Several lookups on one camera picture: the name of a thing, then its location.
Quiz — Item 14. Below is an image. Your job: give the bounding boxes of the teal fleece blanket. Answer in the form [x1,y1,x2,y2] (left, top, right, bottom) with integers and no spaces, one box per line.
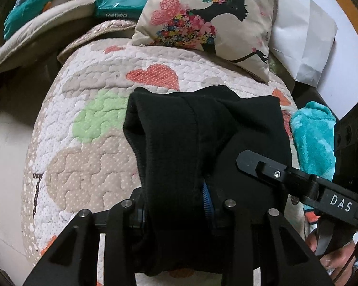
[288,101,337,224]

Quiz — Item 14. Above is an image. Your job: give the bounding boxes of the white paper bag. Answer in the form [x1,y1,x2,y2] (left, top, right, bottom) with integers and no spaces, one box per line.
[268,0,338,88]

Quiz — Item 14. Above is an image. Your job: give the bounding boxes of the floral printed pillow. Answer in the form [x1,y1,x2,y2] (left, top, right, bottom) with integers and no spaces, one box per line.
[131,0,279,84]

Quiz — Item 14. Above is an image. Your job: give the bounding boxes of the person's right hand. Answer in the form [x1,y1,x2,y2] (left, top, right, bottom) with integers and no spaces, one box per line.
[306,226,358,281]

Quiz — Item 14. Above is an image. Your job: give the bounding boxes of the teal cloth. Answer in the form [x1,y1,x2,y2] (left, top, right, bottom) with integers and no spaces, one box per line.
[3,0,53,41]

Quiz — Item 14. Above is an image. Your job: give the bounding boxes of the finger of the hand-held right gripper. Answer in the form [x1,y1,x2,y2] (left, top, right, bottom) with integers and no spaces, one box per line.
[237,150,310,198]

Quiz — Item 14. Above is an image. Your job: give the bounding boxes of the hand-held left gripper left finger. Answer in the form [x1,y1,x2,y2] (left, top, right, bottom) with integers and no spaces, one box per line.
[22,188,147,286]

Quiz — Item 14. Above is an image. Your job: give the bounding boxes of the quilted heart-pattern bed cover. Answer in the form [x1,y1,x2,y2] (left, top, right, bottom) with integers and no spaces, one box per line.
[21,19,320,286]

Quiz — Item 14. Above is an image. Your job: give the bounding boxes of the teal wipes packet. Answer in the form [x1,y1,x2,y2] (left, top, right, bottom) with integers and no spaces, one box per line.
[94,0,151,21]

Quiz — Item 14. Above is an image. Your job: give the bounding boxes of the beige padded cushion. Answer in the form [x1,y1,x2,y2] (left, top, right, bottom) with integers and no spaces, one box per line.
[0,0,99,72]

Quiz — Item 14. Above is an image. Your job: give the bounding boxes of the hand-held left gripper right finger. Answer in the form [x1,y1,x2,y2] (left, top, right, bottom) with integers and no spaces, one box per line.
[201,182,336,286]

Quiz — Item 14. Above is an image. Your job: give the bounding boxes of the black pants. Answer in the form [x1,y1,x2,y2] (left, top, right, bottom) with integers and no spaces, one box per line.
[122,85,293,277]

